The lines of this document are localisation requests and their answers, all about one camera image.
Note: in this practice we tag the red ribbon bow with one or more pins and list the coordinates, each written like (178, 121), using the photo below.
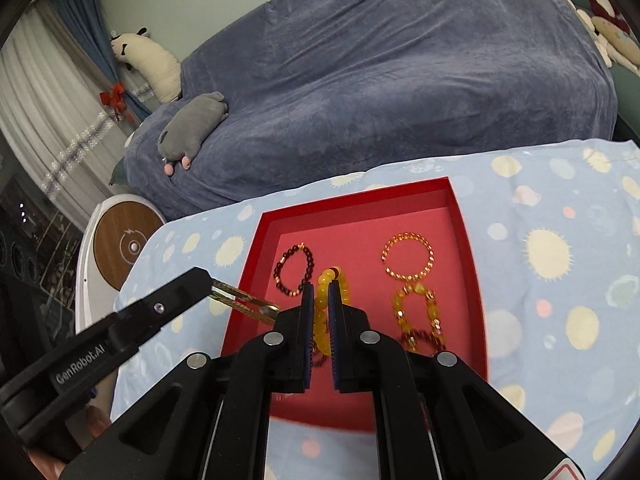
(114, 98)

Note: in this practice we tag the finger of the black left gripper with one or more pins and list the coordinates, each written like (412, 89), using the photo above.
(62, 381)

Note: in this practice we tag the white sheer curtain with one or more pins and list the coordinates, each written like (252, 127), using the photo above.
(53, 121)

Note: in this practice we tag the blue polka dot cloth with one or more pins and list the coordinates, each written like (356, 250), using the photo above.
(554, 231)

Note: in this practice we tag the round wooden white side table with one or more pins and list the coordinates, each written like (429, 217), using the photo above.
(117, 232)

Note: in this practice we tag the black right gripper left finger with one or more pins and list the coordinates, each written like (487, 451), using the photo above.
(207, 418)

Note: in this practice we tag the dark blue bed blanket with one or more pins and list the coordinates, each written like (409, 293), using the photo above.
(318, 88)

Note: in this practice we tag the grey plush mouse toy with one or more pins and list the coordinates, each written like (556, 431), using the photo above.
(182, 138)

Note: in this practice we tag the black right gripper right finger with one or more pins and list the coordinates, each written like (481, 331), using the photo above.
(434, 417)

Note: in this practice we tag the red shallow jewelry tray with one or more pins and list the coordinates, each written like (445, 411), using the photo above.
(350, 232)

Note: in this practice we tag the blue curtain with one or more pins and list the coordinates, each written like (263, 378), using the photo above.
(79, 27)

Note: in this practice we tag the white plush pillow toy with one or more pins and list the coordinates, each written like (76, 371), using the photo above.
(160, 68)

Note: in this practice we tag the person's left hand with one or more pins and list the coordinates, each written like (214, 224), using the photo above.
(51, 457)

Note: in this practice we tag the cream plush toy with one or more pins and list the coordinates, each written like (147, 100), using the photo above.
(614, 45)

